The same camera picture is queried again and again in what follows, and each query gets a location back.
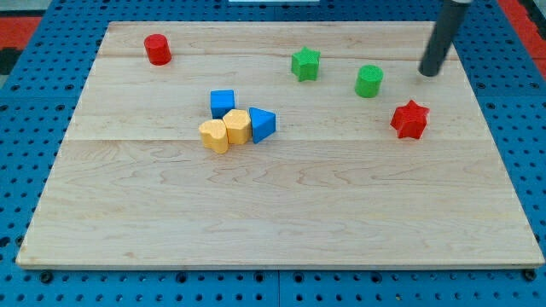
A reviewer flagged green star block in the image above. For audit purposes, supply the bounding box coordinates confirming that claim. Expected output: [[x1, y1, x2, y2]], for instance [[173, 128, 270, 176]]
[[291, 46, 321, 82]]

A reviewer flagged red star block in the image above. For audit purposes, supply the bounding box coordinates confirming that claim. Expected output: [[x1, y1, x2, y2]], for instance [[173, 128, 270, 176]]
[[390, 100, 430, 139]]

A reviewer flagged blue triangle block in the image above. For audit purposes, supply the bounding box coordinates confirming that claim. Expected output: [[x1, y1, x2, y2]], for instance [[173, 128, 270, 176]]
[[249, 107, 276, 143]]

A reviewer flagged light wooden board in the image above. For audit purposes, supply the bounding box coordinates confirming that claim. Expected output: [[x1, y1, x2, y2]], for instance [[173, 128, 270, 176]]
[[16, 21, 544, 270]]

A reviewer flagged yellow pentagon block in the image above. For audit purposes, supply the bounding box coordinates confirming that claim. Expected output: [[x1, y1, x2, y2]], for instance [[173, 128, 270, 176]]
[[223, 109, 252, 144]]

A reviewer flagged yellow heart block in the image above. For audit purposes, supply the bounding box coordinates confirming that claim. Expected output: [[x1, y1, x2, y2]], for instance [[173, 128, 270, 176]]
[[199, 119, 229, 154]]

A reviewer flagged blue cube block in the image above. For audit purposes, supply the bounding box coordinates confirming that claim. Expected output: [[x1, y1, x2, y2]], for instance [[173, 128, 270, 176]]
[[210, 90, 235, 119]]

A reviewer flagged green cylinder block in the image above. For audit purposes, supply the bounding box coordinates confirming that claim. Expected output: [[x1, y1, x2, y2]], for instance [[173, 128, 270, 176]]
[[354, 65, 384, 98]]

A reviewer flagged red cylinder block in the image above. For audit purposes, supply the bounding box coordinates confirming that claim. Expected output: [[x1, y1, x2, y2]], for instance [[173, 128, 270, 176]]
[[144, 34, 171, 66]]

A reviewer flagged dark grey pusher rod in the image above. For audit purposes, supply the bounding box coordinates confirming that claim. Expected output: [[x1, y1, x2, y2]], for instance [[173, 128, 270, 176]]
[[418, 0, 473, 78]]

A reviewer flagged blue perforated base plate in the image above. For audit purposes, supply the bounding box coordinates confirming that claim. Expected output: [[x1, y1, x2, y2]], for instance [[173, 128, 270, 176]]
[[1, 1, 545, 306]]

